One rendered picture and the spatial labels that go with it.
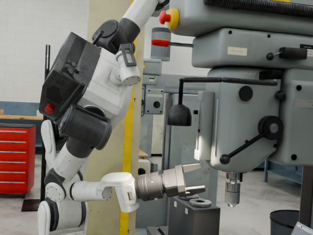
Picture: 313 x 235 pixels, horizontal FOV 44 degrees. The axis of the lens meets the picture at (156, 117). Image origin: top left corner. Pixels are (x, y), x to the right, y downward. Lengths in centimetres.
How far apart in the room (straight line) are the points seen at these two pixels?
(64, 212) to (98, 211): 133
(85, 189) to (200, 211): 46
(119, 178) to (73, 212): 45
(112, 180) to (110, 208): 171
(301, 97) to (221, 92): 24
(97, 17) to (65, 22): 738
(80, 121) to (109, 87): 19
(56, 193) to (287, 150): 78
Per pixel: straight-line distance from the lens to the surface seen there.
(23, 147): 563
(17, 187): 575
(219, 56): 110
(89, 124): 123
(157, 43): 125
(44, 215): 168
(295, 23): 121
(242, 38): 113
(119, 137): 289
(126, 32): 154
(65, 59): 134
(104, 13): 291
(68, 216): 168
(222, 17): 110
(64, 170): 136
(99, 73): 136
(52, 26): 1023
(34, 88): 1012
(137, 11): 158
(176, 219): 168
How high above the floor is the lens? 153
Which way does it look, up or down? 3 degrees down
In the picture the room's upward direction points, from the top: 3 degrees clockwise
